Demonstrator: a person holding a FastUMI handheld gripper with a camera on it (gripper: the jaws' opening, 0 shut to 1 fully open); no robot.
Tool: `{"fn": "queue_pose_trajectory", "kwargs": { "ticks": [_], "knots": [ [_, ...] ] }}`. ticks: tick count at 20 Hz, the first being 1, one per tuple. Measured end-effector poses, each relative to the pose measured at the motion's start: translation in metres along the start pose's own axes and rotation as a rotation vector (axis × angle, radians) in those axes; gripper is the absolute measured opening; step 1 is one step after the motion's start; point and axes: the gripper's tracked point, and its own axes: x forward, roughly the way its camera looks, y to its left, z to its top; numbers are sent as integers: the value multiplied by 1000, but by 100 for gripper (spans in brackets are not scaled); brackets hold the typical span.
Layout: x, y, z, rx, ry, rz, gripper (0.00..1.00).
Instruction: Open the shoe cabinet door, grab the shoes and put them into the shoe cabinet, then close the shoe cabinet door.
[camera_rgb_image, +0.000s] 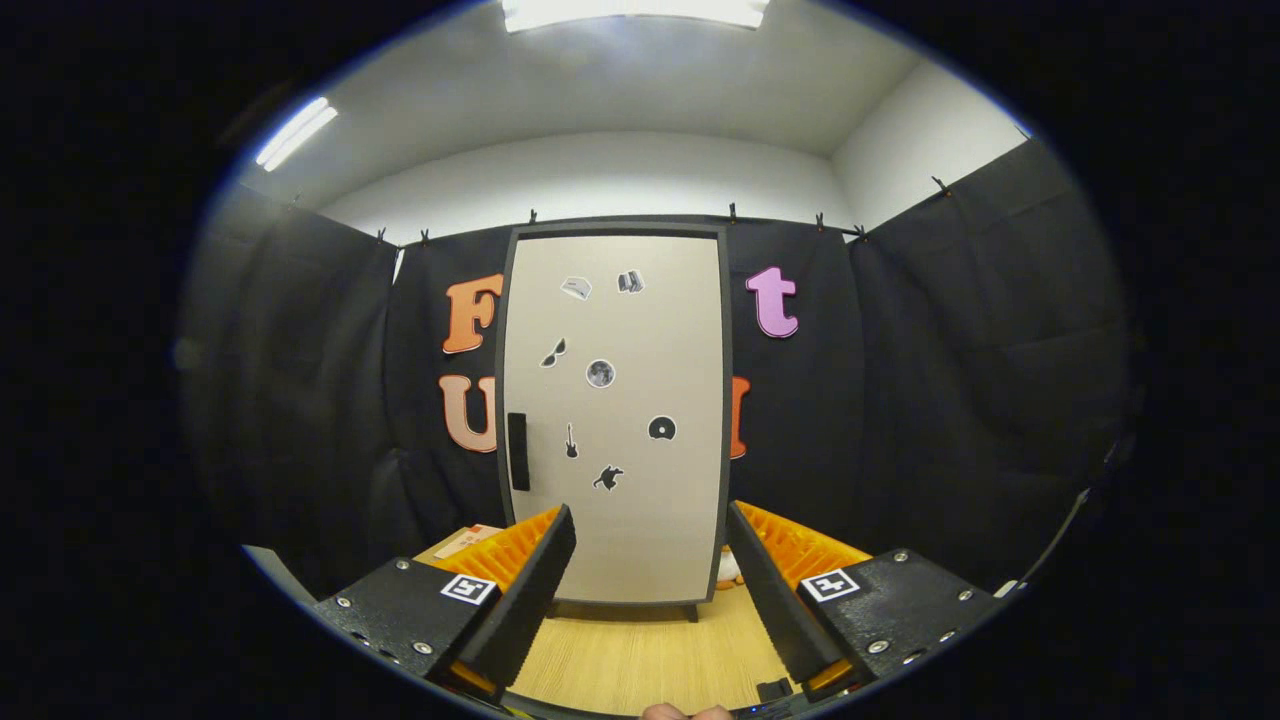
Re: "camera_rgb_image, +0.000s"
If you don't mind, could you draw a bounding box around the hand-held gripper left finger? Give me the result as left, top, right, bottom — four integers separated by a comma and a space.
310, 503, 579, 706

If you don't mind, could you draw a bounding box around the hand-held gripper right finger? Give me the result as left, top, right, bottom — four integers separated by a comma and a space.
725, 500, 1001, 701

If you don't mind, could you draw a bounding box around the beige shoe cabinet door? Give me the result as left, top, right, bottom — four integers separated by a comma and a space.
503, 235, 723, 604

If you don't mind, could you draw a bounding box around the dark grey shoe cabinet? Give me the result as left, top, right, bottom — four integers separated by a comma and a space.
495, 222, 734, 623

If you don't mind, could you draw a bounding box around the beige book red label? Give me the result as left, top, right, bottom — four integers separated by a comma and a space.
432, 524, 506, 561

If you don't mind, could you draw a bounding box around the black backdrop cloth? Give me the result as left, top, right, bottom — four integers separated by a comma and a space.
180, 135, 1136, 601

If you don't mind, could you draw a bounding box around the row of black clips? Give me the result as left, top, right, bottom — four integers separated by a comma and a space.
288, 122, 1033, 246

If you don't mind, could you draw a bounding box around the narrow ceiling light strip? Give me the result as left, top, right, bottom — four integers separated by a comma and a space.
255, 97, 339, 171

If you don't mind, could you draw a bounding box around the wide ceiling light panel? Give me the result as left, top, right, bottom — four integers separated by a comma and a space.
500, 0, 771, 33

